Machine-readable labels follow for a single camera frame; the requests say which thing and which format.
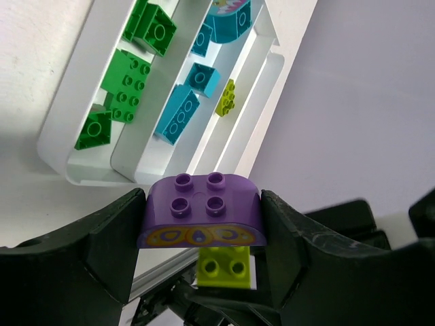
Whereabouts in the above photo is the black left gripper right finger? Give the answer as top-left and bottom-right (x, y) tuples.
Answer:
(261, 190), (434, 325)

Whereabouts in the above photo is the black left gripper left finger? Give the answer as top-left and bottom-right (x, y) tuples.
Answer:
(1, 188), (146, 325)

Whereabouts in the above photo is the purple semicircle printed piece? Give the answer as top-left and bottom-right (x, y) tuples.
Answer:
(137, 172), (266, 249)

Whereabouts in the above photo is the lime 2x2 lego brick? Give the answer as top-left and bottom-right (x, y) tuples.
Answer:
(215, 79), (235, 117)

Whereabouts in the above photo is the teal 2x4 lego brick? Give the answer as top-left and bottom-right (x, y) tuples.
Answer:
(154, 85), (200, 145)

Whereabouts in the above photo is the green 2x4 lego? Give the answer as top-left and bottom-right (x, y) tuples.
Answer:
(101, 50), (151, 124)

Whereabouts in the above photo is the teal square lego brick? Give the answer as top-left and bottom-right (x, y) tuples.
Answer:
(184, 62), (220, 98)

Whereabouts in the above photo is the teal small lego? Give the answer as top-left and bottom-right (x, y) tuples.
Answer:
(190, 23), (213, 57)

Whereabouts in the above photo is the green square lego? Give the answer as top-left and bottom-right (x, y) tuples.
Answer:
(122, 1), (177, 57)

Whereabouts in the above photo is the teal curved large lego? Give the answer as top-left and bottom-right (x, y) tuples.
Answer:
(205, 0), (252, 44)

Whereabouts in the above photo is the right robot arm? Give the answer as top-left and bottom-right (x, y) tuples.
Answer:
(305, 190), (434, 249)

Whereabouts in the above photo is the white compartment tray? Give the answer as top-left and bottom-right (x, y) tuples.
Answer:
(36, 0), (285, 187)

